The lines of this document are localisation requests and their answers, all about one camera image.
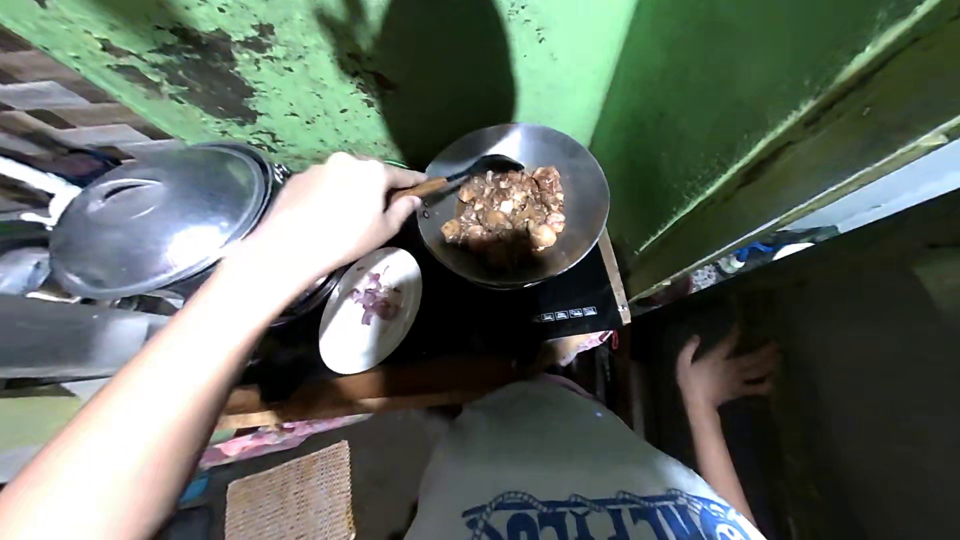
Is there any person's right hand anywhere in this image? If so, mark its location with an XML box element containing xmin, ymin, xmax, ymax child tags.
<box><xmin>676</xmin><ymin>327</ymin><xmax>783</xmax><ymax>411</ymax></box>

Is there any person's left hand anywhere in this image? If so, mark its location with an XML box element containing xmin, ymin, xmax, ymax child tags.
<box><xmin>253</xmin><ymin>152</ymin><xmax>429</xmax><ymax>276</ymax></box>

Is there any black spatula with wooden handle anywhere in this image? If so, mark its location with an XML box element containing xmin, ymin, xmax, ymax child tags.
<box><xmin>388</xmin><ymin>153</ymin><xmax>525</xmax><ymax>204</ymax></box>

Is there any person's right forearm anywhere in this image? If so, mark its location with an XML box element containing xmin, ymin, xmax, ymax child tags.
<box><xmin>686</xmin><ymin>403</ymin><xmax>756</xmax><ymax>525</ymax></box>

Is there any person's left forearm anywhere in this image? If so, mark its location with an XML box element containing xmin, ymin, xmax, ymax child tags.
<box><xmin>0</xmin><ymin>225</ymin><xmax>324</xmax><ymax>540</ymax></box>

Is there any pile of chopped onion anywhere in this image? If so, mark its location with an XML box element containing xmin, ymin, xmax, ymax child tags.
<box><xmin>349</xmin><ymin>266</ymin><xmax>404</xmax><ymax>326</ymax></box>

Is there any pile of browned meat pieces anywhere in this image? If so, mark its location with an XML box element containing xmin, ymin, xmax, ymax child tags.
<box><xmin>440</xmin><ymin>165</ymin><xmax>566</xmax><ymax>253</ymax></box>

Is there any dark metal pot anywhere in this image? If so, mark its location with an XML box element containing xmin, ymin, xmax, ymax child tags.
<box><xmin>157</xmin><ymin>144</ymin><xmax>348</xmax><ymax>327</ymax></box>

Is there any black induction cooker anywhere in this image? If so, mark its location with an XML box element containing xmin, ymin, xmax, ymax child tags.
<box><xmin>401</xmin><ymin>217</ymin><xmax>633</xmax><ymax>361</ymax></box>

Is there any white oval plate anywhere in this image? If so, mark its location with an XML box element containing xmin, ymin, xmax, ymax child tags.
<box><xmin>318</xmin><ymin>247</ymin><xmax>423</xmax><ymax>375</ymax></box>

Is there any person's body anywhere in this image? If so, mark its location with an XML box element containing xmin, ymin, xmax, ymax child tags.
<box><xmin>403</xmin><ymin>378</ymin><xmax>768</xmax><ymax>540</ymax></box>

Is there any metal wok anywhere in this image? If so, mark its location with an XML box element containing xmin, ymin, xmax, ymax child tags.
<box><xmin>417</xmin><ymin>123</ymin><xmax>611</xmax><ymax>291</ymax></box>

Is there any wooden table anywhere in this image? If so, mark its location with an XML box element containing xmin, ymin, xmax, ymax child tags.
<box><xmin>217</xmin><ymin>355</ymin><xmax>549</xmax><ymax>431</ymax></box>

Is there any large round metal lid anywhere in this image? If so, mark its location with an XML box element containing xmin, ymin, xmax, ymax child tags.
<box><xmin>50</xmin><ymin>142</ymin><xmax>274</xmax><ymax>301</ymax></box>

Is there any pink floral cloth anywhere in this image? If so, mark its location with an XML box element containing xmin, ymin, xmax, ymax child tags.
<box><xmin>199</xmin><ymin>413</ymin><xmax>373</xmax><ymax>471</ymax></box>

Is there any woven straw mat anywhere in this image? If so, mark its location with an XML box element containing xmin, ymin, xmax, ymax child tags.
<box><xmin>225</xmin><ymin>440</ymin><xmax>357</xmax><ymax>540</ymax></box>

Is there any blue plastic object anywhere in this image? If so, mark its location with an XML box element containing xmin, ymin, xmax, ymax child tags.
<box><xmin>178</xmin><ymin>471</ymin><xmax>212</xmax><ymax>504</ymax></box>

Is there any grey metal box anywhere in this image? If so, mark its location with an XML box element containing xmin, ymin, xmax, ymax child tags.
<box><xmin>0</xmin><ymin>294</ymin><xmax>172</xmax><ymax>381</ymax></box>

